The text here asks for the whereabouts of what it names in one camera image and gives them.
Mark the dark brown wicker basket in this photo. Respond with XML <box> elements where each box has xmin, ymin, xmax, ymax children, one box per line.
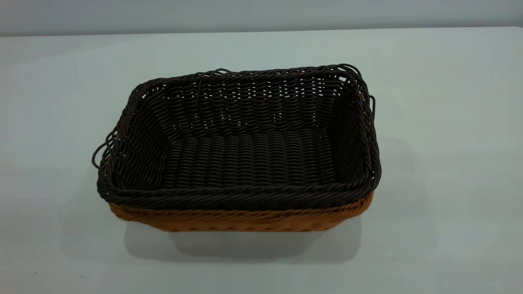
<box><xmin>92</xmin><ymin>63</ymin><xmax>382</xmax><ymax>212</ymax></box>

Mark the light brown wicker basket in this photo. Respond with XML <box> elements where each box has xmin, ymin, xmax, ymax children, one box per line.
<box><xmin>107</xmin><ymin>92</ymin><xmax>375</xmax><ymax>233</ymax></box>

